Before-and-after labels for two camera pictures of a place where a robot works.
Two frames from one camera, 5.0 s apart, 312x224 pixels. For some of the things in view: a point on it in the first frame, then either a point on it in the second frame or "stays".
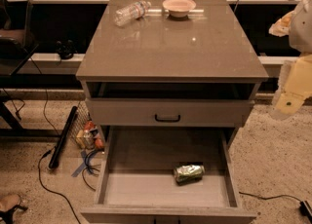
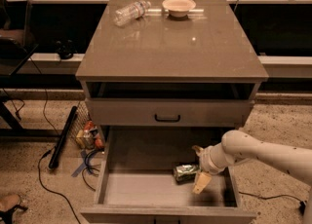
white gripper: (302, 30) → (206, 160)
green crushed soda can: (188, 173) stays
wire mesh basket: (85, 131) stays
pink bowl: (178, 7) stays
